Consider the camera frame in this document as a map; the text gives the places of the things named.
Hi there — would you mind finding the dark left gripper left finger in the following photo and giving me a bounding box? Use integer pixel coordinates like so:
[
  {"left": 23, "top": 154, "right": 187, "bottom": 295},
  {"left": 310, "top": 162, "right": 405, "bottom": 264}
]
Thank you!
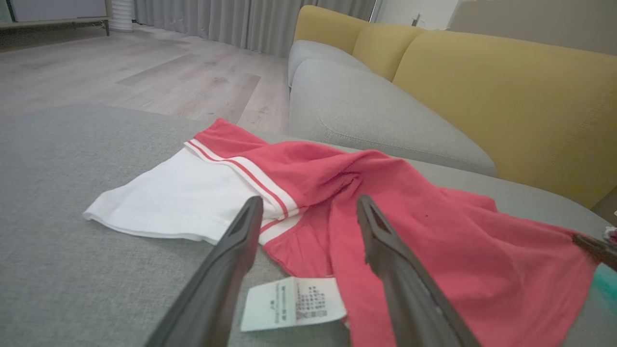
[{"left": 145, "top": 195, "right": 265, "bottom": 347}]

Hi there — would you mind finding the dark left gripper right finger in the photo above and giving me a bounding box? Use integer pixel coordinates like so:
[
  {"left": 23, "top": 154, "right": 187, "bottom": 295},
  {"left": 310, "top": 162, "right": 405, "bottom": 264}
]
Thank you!
[{"left": 356, "top": 194, "right": 483, "bottom": 347}]

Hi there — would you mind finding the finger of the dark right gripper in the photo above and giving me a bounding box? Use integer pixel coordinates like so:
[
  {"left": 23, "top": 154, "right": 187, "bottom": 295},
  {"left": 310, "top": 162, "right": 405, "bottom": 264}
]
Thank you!
[{"left": 573, "top": 233, "right": 617, "bottom": 271}]

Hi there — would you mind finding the red shirt with white stripes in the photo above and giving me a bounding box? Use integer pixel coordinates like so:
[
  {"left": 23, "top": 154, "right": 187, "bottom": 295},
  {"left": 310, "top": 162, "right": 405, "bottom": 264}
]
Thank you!
[{"left": 83, "top": 118, "right": 602, "bottom": 347}]

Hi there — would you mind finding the large yellow sofa back cushion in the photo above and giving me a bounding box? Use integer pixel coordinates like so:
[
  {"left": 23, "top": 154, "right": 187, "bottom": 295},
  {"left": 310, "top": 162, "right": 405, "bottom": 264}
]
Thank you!
[{"left": 393, "top": 30, "right": 617, "bottom": 209}]

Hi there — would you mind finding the grey sofa seat cushion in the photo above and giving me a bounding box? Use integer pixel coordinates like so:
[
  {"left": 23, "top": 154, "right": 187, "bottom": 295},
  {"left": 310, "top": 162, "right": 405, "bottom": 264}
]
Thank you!
[
  {"left": 288, "top": 40, "right": 373, "bottom": 88},
  {"left": 288, "top": 59, "right": 498, "bottom": 178}
]

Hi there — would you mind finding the small yellow sofa back cushion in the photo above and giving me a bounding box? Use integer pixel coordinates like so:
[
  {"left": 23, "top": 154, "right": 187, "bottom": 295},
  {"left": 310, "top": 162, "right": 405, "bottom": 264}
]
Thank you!
[
  {"left": 352, "top": 23, "right": 426, "bottom": 82},
  {"left": 293, "top": 5, "right": 370, "bottom": 55}
]

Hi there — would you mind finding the grey pleated curtain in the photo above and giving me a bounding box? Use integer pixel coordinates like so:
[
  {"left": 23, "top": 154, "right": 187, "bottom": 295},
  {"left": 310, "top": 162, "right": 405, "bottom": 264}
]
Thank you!
[{"left": 134, "top": 0, "right": 377, "bottom": 58}]

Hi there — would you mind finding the white ribbed cylinder appliance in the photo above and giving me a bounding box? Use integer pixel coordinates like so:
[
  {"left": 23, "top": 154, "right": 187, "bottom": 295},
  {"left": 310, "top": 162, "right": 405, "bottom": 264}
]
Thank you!
[{"left": 110, "top": 0, "right": 135, "bottom": 33}]

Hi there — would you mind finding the white cabinet with legs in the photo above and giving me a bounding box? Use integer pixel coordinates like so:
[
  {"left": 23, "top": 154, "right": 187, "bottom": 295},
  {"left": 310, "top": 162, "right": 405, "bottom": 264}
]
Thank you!
[{"left": 0, "top": 0, "right": 113, "bottom": 37}]

